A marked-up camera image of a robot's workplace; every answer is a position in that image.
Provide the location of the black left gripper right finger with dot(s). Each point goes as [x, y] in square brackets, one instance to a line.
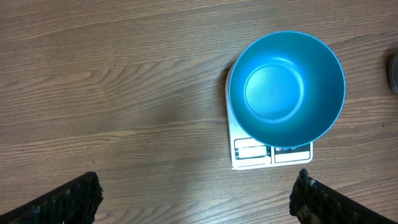
[314, 203]

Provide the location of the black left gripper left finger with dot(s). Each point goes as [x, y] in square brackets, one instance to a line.
[77, 201]

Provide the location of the blue metal bowl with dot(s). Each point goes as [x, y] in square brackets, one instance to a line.
[287, 89]

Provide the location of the white digital kitchen scale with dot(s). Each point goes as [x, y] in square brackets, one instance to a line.
[248, 153]

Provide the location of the clear plastic bean container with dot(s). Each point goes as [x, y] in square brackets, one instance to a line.
[392, 72]

